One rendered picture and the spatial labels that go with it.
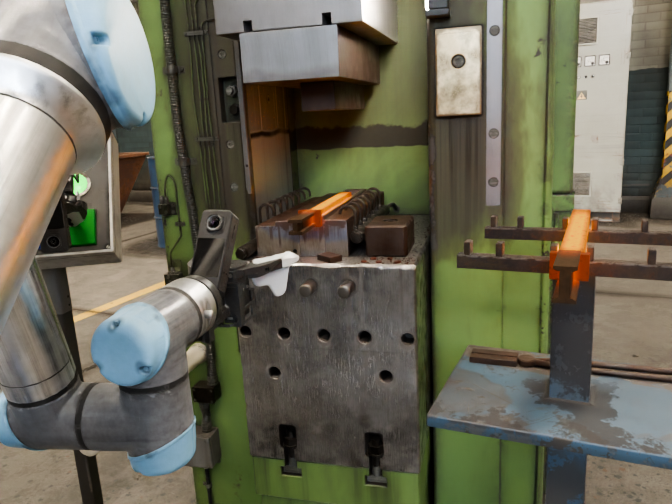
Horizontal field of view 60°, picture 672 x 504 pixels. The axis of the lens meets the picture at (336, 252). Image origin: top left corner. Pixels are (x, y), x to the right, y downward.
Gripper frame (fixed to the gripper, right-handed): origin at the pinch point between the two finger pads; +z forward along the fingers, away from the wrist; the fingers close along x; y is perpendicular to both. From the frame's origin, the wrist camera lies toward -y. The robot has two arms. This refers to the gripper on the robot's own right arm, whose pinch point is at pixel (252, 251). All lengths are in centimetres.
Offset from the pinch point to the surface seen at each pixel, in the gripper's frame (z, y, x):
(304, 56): 30.6, -31.3, 0.8
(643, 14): 602, -101, 180
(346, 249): 30.6, 6.8, 7.3
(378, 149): 79, -10, 5
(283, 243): 30.6, 5.7, -6.3
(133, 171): 581, 37, -410
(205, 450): 39, 63, -35
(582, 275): -7.1, 0.9, 47.0
